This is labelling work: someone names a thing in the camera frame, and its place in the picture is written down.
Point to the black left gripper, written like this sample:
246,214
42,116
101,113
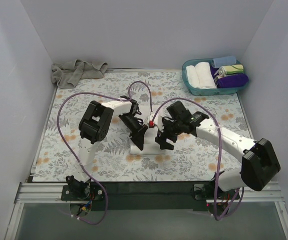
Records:
135,126

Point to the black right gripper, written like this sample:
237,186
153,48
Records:
167,130

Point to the white towel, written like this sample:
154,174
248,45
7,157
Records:
150,146
192,76
204,75

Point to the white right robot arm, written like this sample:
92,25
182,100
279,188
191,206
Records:
259,163

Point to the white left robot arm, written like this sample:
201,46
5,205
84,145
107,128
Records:
94,127

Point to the floral patterned table mat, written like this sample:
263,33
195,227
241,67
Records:
191,159

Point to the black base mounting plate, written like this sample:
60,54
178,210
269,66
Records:
151,195

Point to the teal plastic basket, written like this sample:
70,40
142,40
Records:
205,92

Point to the crumpled grey towel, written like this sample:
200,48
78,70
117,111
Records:
69,74

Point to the rolled green striped towel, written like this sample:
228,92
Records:
229,70

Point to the rolled light blue towel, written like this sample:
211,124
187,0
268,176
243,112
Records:
223,61

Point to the rolled purple towel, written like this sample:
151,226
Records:
230,81

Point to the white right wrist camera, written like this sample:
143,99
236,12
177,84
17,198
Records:
155,121

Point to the aluminium frame rail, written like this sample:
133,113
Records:
145,210

